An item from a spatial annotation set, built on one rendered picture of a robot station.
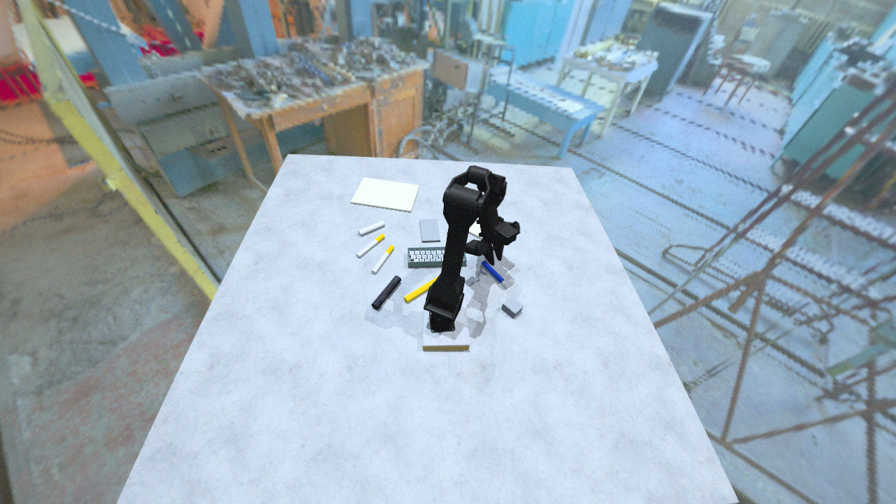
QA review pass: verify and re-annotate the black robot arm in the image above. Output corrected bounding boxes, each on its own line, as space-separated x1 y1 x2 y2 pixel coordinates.
423 165 521 333

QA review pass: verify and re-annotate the dark grey cylinder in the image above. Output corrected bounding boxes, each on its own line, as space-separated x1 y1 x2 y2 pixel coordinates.
372 276 401 310

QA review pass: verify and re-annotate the blue stylus with grey tip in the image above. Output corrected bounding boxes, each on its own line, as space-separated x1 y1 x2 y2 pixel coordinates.
482 261 508 287

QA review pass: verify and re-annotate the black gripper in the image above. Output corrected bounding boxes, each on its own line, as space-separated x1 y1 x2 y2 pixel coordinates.
465 215 504 266

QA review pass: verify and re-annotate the yellow rounded-end cylinder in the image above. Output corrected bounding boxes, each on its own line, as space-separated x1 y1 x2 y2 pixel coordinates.
404 277 437 303

